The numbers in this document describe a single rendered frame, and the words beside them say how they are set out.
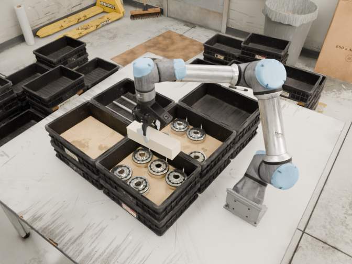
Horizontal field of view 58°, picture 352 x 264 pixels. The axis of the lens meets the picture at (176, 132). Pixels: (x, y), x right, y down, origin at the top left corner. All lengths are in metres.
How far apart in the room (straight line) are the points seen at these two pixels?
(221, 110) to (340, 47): 2.38
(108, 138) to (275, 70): 0.94
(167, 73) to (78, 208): 0.83
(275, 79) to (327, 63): 2.84
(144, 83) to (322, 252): 1.76
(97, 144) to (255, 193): 0.84
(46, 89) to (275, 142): 2.04
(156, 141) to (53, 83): 1.76
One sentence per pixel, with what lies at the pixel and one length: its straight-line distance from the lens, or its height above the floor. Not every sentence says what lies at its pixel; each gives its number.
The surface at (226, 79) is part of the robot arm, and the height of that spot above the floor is 1.27.
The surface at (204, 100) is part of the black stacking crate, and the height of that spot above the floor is 0.83.
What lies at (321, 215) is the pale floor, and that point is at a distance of 2.64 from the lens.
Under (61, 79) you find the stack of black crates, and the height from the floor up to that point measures 0.49.
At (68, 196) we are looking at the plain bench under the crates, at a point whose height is 0.70.
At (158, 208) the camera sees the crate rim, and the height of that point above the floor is 0.93.
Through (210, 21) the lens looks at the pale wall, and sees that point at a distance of 4.83.
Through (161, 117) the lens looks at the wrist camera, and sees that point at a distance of 1.23.
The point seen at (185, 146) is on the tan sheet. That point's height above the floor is 0.83.
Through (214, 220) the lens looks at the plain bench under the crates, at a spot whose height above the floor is 0.70.
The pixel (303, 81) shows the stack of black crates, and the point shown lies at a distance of 2.97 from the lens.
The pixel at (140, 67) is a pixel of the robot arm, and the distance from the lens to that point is 1.14.
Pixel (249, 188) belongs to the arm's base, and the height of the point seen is 0.87.
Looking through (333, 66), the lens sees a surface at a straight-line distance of 4.12.
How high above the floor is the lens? 2.02
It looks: 42 degrees down
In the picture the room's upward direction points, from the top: straight up
